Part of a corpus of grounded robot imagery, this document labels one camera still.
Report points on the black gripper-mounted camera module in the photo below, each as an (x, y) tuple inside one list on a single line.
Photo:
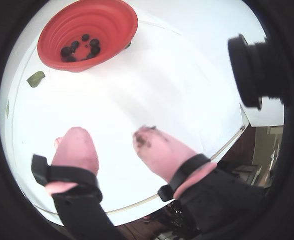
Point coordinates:
[(249, 72)]

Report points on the curled olive green leaf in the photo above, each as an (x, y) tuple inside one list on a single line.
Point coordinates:
[(36, 78)]

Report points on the small pale green leaf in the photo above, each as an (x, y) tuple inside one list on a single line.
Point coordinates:
[(7, 108)]

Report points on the red collapsible silicone cup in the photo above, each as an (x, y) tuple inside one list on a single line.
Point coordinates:
[(111, 25)]

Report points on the pink-tipped black gripper finger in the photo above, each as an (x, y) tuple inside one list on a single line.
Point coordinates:
[(161, 152), (74, 150)]

